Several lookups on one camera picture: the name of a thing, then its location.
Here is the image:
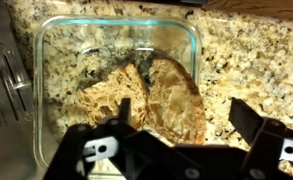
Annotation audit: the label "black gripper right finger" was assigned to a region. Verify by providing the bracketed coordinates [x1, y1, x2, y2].
[227, 97, 293, 180]

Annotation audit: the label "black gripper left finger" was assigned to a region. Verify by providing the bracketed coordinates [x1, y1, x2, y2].
[42, 97, 144, 180]

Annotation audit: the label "large brown bread slice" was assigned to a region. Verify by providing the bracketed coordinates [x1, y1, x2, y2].
[146, 57, 208, 146]

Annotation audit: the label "small brown bread slice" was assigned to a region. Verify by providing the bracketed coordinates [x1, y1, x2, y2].
[76, 62, 151, 132]

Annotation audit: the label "stainless steel two-slot toaster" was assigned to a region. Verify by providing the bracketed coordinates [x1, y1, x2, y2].
[0, 0, 38, 180]

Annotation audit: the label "square glass container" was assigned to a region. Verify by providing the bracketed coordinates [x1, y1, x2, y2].
[32, 14, 203, 172]

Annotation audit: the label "wooden lower cabinet drawers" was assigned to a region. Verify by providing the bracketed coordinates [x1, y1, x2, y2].
[204, 0, 293, 20]

